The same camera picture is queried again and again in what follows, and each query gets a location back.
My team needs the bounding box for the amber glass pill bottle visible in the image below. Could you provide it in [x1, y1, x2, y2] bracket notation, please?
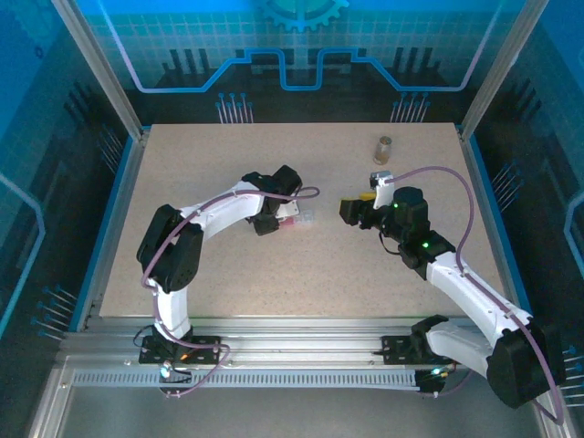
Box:
[373, 135, 395, 166]

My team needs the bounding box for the small LED circuit board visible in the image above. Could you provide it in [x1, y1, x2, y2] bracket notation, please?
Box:
[414, 364, 453, 399]
[157, 359, 193, 399]

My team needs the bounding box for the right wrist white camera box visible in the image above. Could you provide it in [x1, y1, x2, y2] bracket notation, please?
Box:
[368, 171, 395, 211]

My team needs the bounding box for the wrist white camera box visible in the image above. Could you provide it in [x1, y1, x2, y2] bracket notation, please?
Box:
[276, 199, 303, 225]
[368, 171, 395, 211]

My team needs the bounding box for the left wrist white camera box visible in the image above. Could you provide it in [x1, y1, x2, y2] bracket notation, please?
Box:
[276, 199, 303, 225]

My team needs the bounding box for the blue aluminium table side rail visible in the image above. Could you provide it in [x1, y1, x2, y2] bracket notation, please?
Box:
[68, 130, 150, 332]
[458, 130, 538, 332]

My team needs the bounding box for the aluminium mounting rail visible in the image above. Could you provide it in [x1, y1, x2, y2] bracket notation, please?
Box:
[58, 317, 548, 364]

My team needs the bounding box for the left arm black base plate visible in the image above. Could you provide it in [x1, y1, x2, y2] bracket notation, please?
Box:
[138, 335, 221, 366]

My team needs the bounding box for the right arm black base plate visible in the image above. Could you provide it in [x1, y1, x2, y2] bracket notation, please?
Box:
[381, 334, 465, 366]

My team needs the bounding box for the slotted grey cable duct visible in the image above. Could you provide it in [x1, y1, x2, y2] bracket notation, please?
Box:
[71, 370, 420, 390]

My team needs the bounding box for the aluminium frame post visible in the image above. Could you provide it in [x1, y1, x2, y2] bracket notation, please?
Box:
[49, 0, 148, 141]
[460, 0, 551, 138]

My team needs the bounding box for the grey metal tray frame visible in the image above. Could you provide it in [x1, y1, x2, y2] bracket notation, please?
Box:
[26, 355, 579, 438]

